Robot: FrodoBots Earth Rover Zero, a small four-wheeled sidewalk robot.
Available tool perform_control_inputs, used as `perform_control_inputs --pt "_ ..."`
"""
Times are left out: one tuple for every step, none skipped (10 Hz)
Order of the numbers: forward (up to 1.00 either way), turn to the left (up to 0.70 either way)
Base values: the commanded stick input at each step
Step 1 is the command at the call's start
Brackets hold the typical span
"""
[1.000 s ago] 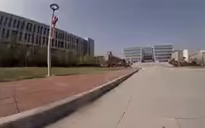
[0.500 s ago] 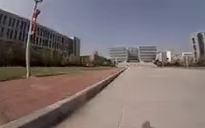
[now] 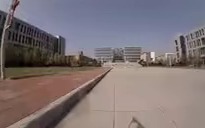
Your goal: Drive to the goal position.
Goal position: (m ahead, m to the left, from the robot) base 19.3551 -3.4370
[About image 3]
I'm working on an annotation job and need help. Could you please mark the low brown building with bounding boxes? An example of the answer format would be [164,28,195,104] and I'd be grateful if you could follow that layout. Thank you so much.
[65,50,99,67]

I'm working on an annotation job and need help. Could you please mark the distant glass-fronted building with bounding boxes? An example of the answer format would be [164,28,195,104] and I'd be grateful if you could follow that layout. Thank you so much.
[93,46,143,64]

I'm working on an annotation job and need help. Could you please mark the distant white buildings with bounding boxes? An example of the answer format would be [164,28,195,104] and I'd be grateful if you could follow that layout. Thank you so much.
[139,51,178,66]

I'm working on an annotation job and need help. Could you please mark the grey concrete pavement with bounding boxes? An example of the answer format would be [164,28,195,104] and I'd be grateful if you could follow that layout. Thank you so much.
[54,64,205,128]

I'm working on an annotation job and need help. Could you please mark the grey stone kerb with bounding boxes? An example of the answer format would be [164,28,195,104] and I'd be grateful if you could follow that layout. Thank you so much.
[6,66,114,128]

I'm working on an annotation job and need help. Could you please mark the grass strip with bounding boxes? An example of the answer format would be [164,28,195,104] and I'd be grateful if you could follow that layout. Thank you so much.
[0,65,103,81]

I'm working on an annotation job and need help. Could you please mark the large grey building with windows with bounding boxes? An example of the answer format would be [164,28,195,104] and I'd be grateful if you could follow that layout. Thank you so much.
[0,5,67,68]

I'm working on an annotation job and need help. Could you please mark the red brick path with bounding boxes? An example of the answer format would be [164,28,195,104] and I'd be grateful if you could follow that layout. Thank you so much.
[0,67,111,128]

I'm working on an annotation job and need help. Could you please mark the row of small trees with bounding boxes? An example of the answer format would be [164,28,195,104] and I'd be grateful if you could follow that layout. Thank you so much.
[186,49,205,67]

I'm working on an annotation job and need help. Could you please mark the pale leaning pole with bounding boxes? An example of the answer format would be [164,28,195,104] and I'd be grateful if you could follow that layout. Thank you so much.
[0,0,21,80]

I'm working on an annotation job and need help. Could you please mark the pale building with dark windows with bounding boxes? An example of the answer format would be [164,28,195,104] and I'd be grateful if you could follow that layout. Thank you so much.
[174,23,205,66]

